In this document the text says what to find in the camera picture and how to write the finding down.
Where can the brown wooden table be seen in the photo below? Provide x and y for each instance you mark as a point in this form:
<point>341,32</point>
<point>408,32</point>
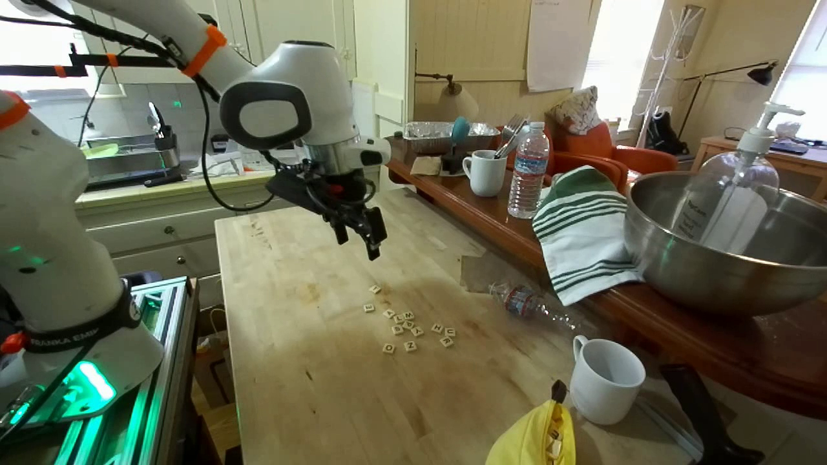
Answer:
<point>733,351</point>

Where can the crushed clear plastic bottle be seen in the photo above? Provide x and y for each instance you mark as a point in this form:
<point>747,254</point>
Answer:
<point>521,299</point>

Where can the cream letter tile P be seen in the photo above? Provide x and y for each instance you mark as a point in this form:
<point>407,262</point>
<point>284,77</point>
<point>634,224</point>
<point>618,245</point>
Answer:
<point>408,327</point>

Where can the white ceramic mug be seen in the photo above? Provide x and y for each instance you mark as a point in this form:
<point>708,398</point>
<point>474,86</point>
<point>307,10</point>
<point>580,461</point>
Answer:
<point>602,390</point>
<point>486,175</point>

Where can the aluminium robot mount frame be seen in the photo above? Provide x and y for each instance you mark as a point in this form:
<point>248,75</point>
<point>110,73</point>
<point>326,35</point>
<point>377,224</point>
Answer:
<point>164,370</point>

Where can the cream letter tile O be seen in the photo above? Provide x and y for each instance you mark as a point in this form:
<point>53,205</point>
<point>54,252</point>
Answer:
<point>389,350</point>

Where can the wooden side desk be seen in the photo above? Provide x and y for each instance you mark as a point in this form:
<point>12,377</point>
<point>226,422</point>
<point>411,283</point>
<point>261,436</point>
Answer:
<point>801,168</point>

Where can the black rod with orange clips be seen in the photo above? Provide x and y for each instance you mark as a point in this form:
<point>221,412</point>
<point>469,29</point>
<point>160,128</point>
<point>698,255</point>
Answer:
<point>129,60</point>

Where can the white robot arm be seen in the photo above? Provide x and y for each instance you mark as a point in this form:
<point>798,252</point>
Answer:
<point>319,77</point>

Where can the large steel mixing bowl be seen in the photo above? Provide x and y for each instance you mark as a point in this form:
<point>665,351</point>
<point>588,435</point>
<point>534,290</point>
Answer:
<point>714,274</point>

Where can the black boots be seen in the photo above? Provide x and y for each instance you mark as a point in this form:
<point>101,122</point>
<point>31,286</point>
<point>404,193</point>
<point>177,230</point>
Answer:
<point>665,134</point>

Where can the black stand leg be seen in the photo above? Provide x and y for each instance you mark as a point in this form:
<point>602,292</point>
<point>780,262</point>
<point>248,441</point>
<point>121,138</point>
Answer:
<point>700,417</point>

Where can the cream letter tile R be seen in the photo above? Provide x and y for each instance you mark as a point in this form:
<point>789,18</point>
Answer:
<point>444,342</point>

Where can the cream letter tile U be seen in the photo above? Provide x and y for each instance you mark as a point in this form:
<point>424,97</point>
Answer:
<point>450,330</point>

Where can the cream letter tile S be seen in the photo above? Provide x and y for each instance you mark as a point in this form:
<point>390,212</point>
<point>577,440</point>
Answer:
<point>395,330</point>

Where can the clear pump sanitizer bottle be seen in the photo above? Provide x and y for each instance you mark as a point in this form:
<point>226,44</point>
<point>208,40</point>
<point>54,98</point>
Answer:
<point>733,196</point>

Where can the cream letter tile Z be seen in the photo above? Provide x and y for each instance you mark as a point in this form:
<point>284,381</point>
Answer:
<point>408,346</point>

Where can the yellow banana-shaped object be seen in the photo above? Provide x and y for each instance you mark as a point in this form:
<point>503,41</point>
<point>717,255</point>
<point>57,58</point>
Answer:
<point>526,441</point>

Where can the cream letter tile Y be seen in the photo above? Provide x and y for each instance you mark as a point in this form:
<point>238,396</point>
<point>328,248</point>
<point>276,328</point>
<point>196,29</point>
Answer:
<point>417,330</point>

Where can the cream letter tile H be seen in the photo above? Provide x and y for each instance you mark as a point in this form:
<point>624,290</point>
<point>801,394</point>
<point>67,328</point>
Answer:
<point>438,328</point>

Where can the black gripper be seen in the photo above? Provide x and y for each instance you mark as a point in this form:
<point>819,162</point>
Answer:
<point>344,196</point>

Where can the clear plastic water bottle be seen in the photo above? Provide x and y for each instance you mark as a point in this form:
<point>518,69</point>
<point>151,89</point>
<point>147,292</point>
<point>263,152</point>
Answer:
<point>527,175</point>

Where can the orange cloth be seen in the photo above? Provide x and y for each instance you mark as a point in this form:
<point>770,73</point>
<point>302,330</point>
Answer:
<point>641,159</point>

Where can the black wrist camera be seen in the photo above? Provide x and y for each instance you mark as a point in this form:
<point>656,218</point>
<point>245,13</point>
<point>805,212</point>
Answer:
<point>284,183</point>

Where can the black desk lamp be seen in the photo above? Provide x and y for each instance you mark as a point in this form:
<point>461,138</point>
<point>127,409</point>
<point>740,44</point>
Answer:
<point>762,73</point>

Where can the aluminium foil tray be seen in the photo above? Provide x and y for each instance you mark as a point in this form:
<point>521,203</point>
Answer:
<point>426,130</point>

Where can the bright window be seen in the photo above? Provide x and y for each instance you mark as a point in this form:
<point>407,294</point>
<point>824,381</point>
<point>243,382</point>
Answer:
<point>621,53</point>
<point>805,77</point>

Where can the cream letter tile L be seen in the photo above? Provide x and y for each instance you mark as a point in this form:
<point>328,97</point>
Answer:
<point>395,320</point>

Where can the brass table lamp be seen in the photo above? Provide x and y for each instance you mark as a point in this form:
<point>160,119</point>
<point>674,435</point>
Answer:
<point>455,102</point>

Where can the cream kitchen cabinet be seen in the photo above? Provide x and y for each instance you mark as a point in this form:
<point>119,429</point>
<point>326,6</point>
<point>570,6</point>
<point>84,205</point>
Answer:
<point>155,228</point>

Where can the green striped white towel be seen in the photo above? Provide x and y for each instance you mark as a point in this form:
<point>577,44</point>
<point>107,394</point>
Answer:
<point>584,236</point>

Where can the patterned fabric cushion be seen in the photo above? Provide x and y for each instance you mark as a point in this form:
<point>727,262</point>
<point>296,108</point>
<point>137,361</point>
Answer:
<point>580,111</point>

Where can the cream letter tile W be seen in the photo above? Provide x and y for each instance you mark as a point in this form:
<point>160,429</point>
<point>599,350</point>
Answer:
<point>404,315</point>

